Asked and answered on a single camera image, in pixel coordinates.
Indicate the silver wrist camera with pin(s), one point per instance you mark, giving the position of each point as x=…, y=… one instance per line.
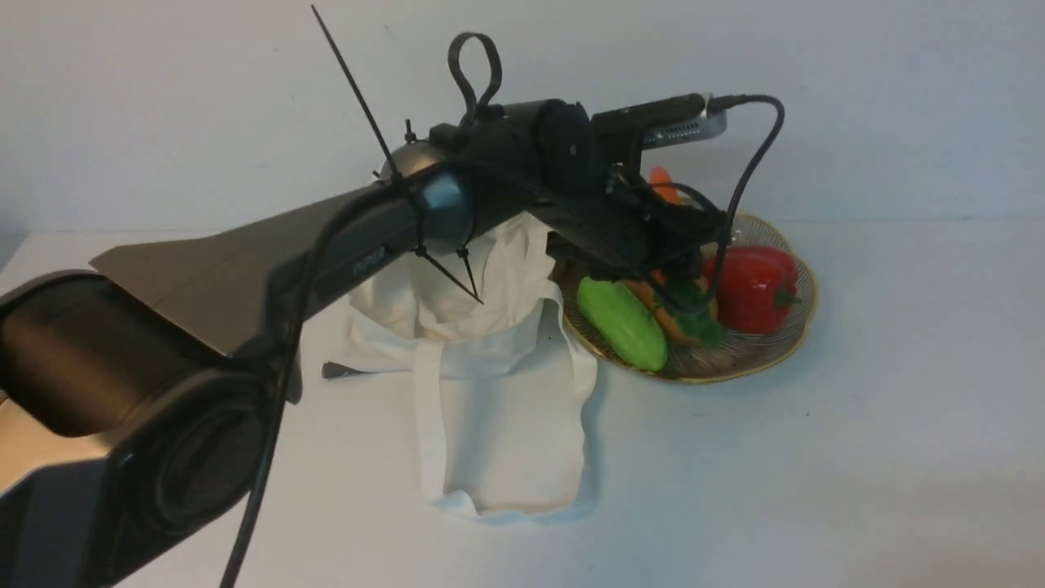
x=624, y=134

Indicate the red bell pepper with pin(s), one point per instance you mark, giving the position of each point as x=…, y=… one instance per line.
x=756, y=289

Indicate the gold rimmed glass plate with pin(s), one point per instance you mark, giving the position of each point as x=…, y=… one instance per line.
x=739, y=354

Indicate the green cucumber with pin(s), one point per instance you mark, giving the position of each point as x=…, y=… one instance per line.
x=626, y=325

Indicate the white cloth tote bag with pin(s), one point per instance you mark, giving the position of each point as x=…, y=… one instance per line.
x=497, y=385

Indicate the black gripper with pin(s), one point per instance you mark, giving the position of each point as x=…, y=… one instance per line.
x=618, y=227

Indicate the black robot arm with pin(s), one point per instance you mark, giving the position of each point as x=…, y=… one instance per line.
x=144, y=396

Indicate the orange carrot with green top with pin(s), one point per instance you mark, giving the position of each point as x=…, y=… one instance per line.
x=704, y=330

